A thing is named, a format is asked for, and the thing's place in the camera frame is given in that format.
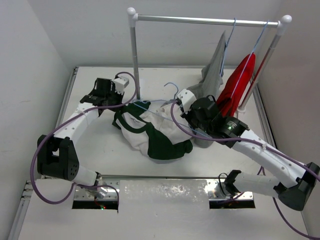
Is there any green and white t shirt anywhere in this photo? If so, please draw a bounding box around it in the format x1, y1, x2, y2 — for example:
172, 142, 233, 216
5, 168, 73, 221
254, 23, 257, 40
112, 101, 193, 161

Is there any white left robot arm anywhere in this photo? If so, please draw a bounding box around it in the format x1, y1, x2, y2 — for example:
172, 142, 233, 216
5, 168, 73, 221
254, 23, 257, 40
36, 76, 129, 186

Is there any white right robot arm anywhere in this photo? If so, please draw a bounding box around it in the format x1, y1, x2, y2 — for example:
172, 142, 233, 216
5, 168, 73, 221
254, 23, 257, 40
177, 95, 320, 211

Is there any red t shirt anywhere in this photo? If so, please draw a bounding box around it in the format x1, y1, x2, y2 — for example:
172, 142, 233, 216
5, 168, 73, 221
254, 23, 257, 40
216, 53, 256, 117

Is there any grey t shirt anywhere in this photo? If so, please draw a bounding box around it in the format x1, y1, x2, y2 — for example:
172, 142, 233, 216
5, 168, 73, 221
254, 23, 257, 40
178, 33, 226, 148

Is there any light blue hanger with grey shirt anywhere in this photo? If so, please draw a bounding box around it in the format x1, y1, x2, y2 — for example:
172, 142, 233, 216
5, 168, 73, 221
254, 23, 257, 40
219, 17, 237, 77

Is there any light blue hanger with red shirt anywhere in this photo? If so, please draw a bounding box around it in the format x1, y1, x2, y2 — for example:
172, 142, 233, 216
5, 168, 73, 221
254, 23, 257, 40
230, 19, 270, 99

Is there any white metal clothes rack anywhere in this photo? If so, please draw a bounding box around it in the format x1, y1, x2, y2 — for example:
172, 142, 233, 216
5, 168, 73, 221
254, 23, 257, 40
126, 7, 292, 113

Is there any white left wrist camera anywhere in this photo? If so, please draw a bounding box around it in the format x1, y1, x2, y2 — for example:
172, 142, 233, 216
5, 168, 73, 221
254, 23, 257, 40
112, 76, 129, 95

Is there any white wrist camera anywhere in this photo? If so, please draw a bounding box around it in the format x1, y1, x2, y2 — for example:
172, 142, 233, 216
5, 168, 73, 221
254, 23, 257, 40
112, 76, 129, 95
176, 88, 197, 114

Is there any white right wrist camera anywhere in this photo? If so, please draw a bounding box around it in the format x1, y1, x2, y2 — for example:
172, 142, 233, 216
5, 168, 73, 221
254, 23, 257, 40
176, 88, 197, 114

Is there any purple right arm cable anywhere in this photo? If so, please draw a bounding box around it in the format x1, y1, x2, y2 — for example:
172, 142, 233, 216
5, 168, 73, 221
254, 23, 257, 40
170, 101, 320, 240

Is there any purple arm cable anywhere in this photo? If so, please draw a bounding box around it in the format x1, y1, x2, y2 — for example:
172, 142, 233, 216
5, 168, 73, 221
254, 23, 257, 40
170, 101, 320, 240
29, 71, 138, 205

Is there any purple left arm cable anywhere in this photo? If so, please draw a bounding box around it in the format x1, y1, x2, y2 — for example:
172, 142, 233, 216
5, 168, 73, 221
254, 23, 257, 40
29, 71, 138, 205

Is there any shiny metal base plate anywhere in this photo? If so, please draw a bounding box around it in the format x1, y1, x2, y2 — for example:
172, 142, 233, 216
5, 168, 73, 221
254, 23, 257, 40
73, 177, 254, 202

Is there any aluminium table frame rail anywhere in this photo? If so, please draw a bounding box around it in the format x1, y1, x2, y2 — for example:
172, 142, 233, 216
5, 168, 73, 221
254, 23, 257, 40
7, 66, 79, 240

